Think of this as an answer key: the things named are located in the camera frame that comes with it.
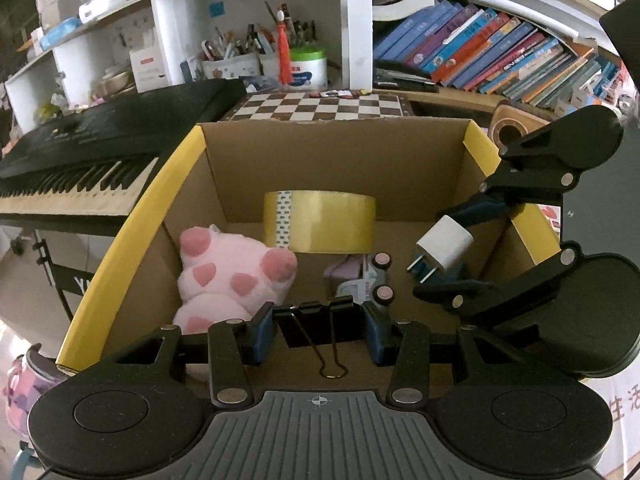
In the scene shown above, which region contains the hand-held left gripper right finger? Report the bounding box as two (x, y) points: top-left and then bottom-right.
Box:
(362, 302), (526, 408)

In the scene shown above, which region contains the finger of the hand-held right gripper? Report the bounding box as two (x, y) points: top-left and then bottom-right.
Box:
(440, 127), (578, 233)
(412, 241), (583, 333)

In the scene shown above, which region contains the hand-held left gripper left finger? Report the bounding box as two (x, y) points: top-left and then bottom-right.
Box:
(112, 302), (276, 408)

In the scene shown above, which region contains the white charger plug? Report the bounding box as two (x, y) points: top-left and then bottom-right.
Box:
(407, 215), (475, 286)

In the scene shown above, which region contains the black binder clip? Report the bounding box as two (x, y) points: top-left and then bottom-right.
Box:
(272, 296), (368, 378)

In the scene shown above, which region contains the grey toy car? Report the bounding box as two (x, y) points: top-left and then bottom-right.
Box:
(323, 251), (396, 306)

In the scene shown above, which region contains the pink pig plush toy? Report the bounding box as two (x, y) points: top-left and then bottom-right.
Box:
(172, 225), (299, 335)

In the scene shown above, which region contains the yellow tape roll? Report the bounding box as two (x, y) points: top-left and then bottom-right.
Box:
(263, 191), (377, 255)

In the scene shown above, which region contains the yellow cardboard box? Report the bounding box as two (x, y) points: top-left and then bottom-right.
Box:
(56, 119), (561, 401)

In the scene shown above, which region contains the golden brown retro radio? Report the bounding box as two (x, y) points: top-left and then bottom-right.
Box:
(487, 101), (558, 153)

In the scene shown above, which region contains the black stapler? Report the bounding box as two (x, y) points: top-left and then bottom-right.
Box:
(374, 60), (441, 93)

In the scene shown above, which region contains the row of colourful books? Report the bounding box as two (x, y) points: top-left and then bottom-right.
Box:
(372, 0), (626, 111)

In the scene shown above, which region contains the wooden chessboard box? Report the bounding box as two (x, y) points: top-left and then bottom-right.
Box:
(218, 91), (411, 122)

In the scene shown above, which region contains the white bookshelf unit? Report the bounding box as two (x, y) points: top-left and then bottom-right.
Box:
(5, 0), (640, 126)

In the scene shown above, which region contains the thick white paperback book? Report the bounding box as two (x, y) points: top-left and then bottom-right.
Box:
(372, 0), (436, 21)

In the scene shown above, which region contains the white canister green lid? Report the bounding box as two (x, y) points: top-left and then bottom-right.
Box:
(289, 46), (328, 88)

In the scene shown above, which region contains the black keyboard stand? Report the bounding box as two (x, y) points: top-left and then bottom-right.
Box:
(10, 225), (86, 321)

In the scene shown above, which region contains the pink backpack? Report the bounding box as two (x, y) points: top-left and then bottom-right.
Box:
(0, 342), (68, 441)

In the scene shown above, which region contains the red hanging tassel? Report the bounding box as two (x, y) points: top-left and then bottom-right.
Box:
(272, 2), (293, 86)

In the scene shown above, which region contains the black electronic keyboard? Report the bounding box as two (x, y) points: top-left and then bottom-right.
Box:
(0, 80), (248, 223)

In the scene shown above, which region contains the pen holder with pens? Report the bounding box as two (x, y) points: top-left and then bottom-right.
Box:
(200, 22), (276, 81)

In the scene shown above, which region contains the white tissue box red label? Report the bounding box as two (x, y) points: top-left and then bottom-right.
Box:
(129, 45), (168, 92)

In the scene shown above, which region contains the golden bowl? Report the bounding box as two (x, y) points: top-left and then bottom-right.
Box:
(102, 70), (136, 96)

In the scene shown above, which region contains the blue wet wipes pack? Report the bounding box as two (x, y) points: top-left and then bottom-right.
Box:
(40, 17), (83, 51)

